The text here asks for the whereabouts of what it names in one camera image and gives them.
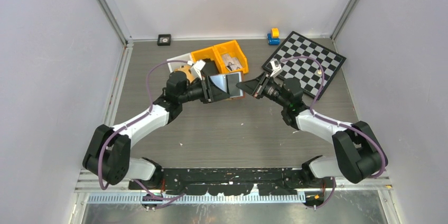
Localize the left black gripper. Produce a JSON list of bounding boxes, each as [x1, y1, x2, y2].
[[178, 75, 229, 104]]

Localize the black and white chessboard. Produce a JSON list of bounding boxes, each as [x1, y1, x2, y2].
[[262, 31, 346, 99]]

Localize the blue and yellow toy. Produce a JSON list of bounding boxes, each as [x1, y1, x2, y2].
[[267, 28, 280, 45]]

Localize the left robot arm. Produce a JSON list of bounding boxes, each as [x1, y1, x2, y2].
[[82, 71, 230, 190]]

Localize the brown items in white bin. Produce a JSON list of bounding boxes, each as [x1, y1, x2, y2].
[[174, 65, 195, 83]]

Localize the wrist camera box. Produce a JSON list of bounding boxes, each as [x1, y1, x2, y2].
[[269, 60, 282, 79], [188, 60, 206, 79]]

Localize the black card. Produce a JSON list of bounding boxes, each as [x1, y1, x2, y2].
[[226, 72, 243, 98]]

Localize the brown leather card holder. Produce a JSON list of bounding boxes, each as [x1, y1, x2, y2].
[[210, 71, 245, 99]]

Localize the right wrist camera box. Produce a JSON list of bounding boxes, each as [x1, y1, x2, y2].
[[269, 60, 282, 79]]

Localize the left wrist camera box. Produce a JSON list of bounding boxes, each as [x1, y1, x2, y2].
[[188, 60, 206, 79]]

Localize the small black square box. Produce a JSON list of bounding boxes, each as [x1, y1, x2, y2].
[[157, 34, 172, 46]]

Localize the yellow bin with cards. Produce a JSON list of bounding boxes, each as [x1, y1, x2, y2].
[[213, 40, 249, 74]]

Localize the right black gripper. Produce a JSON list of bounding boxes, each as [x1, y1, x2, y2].
[[236, 71, 289, 108]]

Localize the black wallet in bin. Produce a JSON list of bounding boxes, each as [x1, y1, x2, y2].
[[201, 59, 220, 76]]

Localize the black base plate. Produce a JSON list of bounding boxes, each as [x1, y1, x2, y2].
[[127, 167, 337, 197]]

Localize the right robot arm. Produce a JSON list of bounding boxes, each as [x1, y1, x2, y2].
[[236, 73, 388, 187]]

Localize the yellow bin with black item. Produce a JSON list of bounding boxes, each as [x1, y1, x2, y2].
[[191, 46, 225, 74]]

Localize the white plastic bin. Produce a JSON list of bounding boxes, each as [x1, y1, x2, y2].
[[166, 52, 194, 72]]

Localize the cards in yellow bin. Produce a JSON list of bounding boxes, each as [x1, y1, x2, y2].
[[221, 53, 243, 71]]

